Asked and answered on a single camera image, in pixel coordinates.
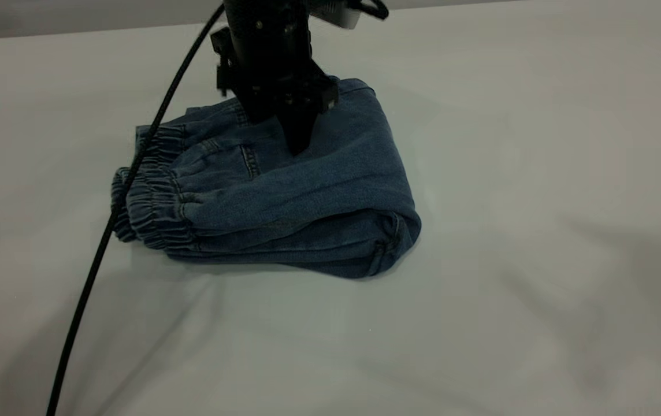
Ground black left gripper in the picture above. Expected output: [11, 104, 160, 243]
[210, 0, 340, 157]

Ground blue denim shorts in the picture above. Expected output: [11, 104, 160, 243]
[111, 77, 422, 279]

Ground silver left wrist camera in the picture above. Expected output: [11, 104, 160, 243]
[307, 0, 363, 29]

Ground black left camera cable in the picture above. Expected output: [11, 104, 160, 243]
[46, 0, 389, 416]

